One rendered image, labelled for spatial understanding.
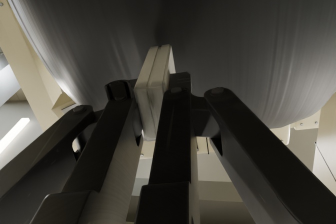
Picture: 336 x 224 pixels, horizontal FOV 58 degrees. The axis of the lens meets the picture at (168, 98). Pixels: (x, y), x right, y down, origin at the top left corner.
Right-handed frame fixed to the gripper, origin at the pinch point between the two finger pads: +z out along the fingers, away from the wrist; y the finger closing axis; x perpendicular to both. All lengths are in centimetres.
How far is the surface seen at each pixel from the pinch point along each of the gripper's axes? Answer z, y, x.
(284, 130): 57, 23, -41
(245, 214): 172, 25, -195
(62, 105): 69, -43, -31
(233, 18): 3.8, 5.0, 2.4
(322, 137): 39, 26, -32
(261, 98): 7.3, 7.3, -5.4
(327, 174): 36, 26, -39
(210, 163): 259, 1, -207
